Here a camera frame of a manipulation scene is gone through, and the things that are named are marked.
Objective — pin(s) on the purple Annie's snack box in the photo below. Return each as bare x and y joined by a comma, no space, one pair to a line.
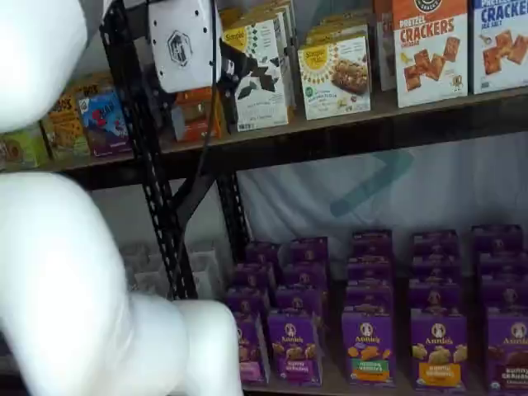
299,297
505,295
503,266
369,270
253,276
264,251
369,295
435,243
309,249
371,243
435,295
497,239
247,301
305,274
435,268

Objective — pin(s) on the white backdrop sheet teal logo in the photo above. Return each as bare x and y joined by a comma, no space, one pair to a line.
412,198

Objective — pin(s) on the red pretzel crackers cheddar box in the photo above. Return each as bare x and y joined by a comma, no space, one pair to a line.
383,49
431,62

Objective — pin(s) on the purple Annie's box green patch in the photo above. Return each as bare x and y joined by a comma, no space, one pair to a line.
369,350

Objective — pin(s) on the white organic pantry box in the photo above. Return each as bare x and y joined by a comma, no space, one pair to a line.
204,260
138,253
146,282

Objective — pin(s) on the purple Annie's box orange patch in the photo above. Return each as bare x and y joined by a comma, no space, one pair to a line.
439,350

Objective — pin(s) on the Simple Mills soft bar box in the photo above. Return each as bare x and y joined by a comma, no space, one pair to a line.
334,82
338,26

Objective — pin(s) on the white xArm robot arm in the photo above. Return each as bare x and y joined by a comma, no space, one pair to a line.
62,268

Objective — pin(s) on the orange Bobo's box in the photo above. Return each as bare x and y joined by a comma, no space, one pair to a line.
92,82
66,128

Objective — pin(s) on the purple Annie's box brown bunnies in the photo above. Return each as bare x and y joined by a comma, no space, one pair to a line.
509,350

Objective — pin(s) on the blue pretzel crackers salt box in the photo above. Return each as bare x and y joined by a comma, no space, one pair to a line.
501,49

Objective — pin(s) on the blue purple Zbar box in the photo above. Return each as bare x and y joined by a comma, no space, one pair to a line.
105,123

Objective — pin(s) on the green Bobo's box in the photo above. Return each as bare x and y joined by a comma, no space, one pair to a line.
20,148

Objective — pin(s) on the black metal shelving rack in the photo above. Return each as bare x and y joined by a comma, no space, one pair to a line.
371,142
103,175

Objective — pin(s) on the purple Annie's box pink patch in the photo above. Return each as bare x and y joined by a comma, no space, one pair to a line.
255,350

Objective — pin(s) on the purple Annie's bunny grahams box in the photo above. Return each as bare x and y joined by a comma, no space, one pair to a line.
295,350

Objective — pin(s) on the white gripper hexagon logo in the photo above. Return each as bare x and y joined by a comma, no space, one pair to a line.
185,45

